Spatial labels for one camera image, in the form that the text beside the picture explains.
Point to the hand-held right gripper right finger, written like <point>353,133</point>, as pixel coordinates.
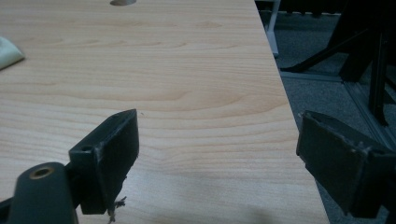
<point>333,158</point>

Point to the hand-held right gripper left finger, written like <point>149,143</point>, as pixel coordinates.
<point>104,161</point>

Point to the pale yellow sock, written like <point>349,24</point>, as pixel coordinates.
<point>7,53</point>

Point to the black metal stand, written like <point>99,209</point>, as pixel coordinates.
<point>378,77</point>

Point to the grey round table grommet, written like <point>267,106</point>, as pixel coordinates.
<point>122,2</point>

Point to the grey floor rail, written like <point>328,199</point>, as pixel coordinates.
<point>367,109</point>

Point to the white desk frame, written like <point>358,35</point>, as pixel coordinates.
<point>272,34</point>

